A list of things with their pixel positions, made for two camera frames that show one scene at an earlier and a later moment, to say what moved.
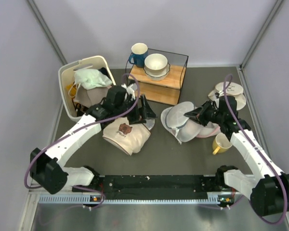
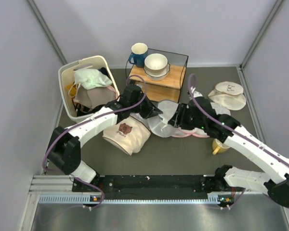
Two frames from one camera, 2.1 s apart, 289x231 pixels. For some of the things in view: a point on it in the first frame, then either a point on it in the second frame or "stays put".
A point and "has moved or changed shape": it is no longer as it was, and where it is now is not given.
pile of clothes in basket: [90, 85] stays put
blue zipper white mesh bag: [175, 121] has moved or changed shape
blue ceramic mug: [139, 52] stays put
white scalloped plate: [156, 77] stays put
